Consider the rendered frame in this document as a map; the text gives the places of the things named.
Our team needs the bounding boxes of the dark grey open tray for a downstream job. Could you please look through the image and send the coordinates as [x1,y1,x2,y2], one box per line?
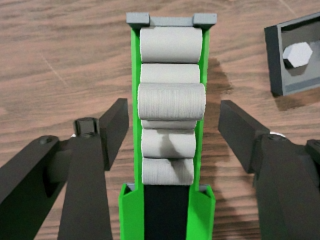
[264,11,320,96]

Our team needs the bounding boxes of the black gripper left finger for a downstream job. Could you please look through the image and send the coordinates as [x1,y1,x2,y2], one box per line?
[0,98,129,240]

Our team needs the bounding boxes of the white hexagonal block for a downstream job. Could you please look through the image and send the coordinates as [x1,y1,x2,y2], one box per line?
[283,42,312,67]

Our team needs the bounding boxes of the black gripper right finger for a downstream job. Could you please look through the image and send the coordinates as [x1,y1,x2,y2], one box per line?
[218,100,320,240]

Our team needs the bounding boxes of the grey rectangular blocks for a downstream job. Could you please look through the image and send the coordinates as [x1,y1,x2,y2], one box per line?
[126,13,217,27]

